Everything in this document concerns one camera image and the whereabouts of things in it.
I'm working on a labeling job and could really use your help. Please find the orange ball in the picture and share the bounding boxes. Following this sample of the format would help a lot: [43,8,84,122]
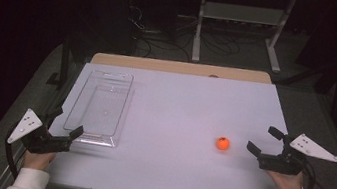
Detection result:
[214,135,233,153]

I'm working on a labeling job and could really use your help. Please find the person's right hand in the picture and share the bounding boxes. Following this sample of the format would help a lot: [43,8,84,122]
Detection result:
[263,166,309,189]

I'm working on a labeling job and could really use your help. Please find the tan wooden table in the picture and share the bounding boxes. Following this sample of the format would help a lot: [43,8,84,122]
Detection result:
[89,46,275,92]

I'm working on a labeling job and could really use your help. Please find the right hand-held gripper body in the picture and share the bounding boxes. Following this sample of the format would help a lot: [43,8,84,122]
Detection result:
[255,127,337,183]

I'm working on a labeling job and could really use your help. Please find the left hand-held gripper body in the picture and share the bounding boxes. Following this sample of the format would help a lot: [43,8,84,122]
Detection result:
[5,105,77,161]

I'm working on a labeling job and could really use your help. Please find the clear plastic tray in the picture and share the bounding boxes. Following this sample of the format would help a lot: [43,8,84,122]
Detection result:
[60,65,138,151]

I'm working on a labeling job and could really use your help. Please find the person's left hand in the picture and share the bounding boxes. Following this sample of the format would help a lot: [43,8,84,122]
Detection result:
[22,148,58,174]

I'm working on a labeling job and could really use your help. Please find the black floor cables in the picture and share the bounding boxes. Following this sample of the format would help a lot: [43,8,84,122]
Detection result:
[121,3,269,76]

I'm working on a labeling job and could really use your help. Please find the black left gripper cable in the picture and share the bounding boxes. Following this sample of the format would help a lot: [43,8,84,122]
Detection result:
[0,120,28,181]

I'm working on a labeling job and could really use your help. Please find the grey metal stand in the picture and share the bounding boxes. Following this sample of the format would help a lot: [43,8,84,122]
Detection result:
[190,0,297,76]

